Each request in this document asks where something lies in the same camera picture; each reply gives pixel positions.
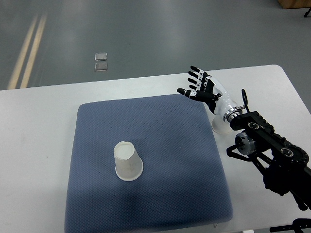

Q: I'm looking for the wooden box corner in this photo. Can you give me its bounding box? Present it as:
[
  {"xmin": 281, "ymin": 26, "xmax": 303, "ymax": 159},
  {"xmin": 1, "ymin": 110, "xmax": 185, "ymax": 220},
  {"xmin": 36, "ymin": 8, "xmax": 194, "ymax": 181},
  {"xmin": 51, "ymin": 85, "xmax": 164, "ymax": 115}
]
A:
[{"xmin": 277, "ymin": 0, "xmax": 311, "ymax": 9}]

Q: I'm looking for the black tripod leg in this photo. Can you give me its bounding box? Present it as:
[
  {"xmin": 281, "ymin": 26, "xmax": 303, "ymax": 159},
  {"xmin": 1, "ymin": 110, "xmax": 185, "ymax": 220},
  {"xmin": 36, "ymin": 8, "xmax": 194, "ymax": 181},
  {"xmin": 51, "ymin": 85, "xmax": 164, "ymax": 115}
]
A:
[{"xmin": 303, "ymin": 8, "xmax": 311, "ymax": 17}]

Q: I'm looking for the black cable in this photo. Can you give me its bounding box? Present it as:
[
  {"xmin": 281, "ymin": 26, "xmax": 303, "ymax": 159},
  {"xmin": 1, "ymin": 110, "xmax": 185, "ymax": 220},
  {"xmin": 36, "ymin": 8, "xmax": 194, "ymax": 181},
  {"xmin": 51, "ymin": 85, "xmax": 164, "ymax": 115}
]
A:
[{"xmin": 241, "ymin": 88, "xmax": 251, "ymax": 114}]

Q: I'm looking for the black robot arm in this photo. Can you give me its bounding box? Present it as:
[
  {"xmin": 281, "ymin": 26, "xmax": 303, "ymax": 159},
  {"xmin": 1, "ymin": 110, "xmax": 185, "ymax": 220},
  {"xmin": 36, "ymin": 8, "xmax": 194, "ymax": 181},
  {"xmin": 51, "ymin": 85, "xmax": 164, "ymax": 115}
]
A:
[{"xmin": 226, "ymin": 112, "xmax": 311, "ymax": 211}]

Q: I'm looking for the metal floor plate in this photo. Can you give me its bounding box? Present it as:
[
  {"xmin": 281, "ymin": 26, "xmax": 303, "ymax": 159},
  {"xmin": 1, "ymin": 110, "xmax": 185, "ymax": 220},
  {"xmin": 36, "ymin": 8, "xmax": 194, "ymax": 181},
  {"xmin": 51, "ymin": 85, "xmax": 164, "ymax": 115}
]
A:
[
  {"xmin": 95, "ymin": 52, "xmax": 107, "ymax": 61},
  {"xmin": 95, "ymin": 62, "xmax": 108, "ymax": 72}
]

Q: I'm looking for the upper metal floor plate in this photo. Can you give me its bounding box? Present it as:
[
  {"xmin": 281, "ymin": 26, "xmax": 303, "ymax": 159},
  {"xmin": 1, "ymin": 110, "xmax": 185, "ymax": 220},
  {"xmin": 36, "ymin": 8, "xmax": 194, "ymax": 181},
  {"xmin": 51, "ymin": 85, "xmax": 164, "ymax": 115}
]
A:
[{"xmin": 95, "ymin": 52, "xmax": 107, "ymax": 61}]

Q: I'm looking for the white paper cup on cushion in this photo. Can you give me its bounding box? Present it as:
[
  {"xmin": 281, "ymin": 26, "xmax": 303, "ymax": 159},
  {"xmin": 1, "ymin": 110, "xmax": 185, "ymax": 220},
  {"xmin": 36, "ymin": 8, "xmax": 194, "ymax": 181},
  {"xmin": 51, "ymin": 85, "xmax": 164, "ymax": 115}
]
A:
[{"xmin": 113, "ymin": 141, "xmax": 144, "ymax": 182}]

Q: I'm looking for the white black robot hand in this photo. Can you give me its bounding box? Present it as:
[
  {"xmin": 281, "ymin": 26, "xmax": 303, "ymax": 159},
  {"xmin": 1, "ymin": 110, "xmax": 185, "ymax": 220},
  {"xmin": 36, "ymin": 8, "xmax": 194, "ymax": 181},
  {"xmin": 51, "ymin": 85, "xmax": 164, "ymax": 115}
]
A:
[{"xmin": 177, "ymin": 66, "xmax": 242, "ymax": 123}]

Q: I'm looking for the lower metal floor plate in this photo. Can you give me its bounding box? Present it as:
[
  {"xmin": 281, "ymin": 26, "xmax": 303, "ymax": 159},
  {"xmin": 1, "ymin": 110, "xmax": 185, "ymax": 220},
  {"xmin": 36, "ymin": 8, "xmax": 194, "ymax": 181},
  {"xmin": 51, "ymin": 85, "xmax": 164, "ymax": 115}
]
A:
[{"xmin": 95, "ymin": 62, "xmax": 108, "ymax": 72}]

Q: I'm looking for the black table control panel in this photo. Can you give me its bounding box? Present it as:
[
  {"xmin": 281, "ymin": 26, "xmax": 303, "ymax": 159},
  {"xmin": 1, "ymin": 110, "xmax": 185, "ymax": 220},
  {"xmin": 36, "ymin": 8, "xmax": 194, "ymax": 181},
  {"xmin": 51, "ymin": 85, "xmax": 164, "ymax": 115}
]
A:
[{"xmin": 269, "ymin": 218, "xmax": 311, "ymax": 233}]

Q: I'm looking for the blue fabric cushion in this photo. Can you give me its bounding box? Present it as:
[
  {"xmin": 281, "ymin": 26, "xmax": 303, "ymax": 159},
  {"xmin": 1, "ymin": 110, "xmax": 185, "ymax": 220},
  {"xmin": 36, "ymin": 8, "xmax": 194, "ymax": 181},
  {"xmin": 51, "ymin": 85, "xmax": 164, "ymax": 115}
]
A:
[{"xmin": 65, "ymin": 94, "xmax": 233, "ymax": 233}]

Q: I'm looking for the white paper cup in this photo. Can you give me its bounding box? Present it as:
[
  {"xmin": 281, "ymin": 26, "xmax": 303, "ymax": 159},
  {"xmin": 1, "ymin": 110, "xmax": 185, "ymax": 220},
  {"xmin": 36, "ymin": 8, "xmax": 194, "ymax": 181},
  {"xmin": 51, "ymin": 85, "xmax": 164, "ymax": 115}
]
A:
[
  {"xmin": 211, "ymin": 115, "xmax": 232, "ymax": 134},
  {"xmin": 113, "ymin": 141, "xmax": 144, "ymax": 182}
]

